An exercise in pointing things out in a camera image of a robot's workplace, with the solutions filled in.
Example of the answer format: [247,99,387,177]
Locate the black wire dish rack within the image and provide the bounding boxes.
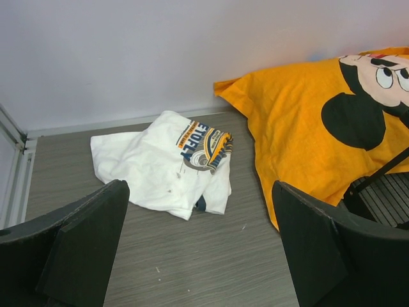
[343,148,408,231]

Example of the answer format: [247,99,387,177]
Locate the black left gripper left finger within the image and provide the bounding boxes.
[1,180,130,306]

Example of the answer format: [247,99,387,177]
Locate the white printed t-shirt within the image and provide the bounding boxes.
[90,111,233,220]

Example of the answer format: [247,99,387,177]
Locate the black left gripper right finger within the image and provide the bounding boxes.
[272,181,408,306]

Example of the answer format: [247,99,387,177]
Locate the orange Mickey Mouse pillow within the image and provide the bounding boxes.
[213,47,408,224]

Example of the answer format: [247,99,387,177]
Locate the aluminium frame rail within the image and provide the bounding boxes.
[1,107,37,229]

